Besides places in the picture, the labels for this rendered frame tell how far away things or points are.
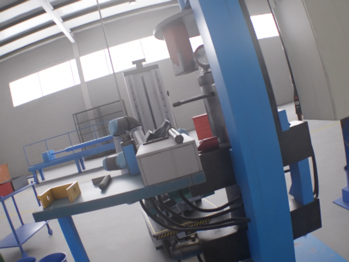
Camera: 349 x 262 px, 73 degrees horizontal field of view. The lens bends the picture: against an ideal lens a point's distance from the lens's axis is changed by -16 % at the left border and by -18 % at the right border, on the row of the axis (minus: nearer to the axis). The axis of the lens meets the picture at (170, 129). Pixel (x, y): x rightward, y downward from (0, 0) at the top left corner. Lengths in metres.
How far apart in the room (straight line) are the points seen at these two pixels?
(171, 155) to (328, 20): 0.75
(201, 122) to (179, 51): 7.41
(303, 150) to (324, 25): 0.89
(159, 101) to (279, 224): 1.72
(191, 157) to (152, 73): 1.65
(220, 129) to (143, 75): 1.27
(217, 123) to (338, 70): 0.95
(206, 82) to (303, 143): 0.65
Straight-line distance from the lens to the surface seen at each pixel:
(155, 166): 1.09
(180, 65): 1.53
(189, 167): 1.10
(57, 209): 1.20
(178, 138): 1.08
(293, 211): 1.64
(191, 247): 1.70
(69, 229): 1.42
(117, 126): 2.21
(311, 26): 0.83
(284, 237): 1.39
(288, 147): 1.52
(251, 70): 1.19
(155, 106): 2.66
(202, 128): 8.91
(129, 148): 1.38
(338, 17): 0.89
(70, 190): 1.22
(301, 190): 1.62
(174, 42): 1.55
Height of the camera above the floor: 1.32
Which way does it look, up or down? 4 degrees down
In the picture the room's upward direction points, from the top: 15 degrees counter-clockwise
